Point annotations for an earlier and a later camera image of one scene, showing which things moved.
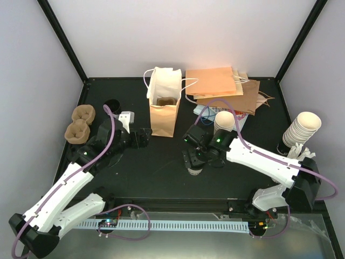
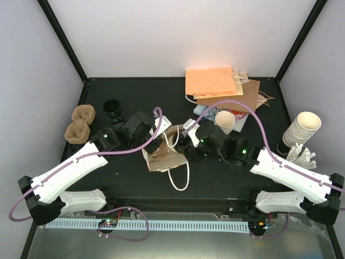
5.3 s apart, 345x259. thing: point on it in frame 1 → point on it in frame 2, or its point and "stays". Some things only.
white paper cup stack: [223, 120] stays
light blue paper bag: [209, 113] stays
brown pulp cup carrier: [163, 101] → [161, 152]
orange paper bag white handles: [164, 82] → [166, 157]
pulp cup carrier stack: [78, 132] stays
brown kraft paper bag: [248, 102] stays
